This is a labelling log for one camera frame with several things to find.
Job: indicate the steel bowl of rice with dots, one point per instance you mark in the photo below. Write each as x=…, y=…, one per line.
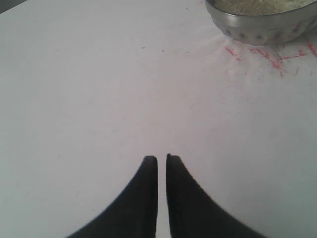
x=264, y=30

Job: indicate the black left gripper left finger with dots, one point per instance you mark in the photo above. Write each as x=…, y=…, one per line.
x=133, y=214

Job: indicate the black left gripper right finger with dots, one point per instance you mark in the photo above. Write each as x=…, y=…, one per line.
x=192, y=213

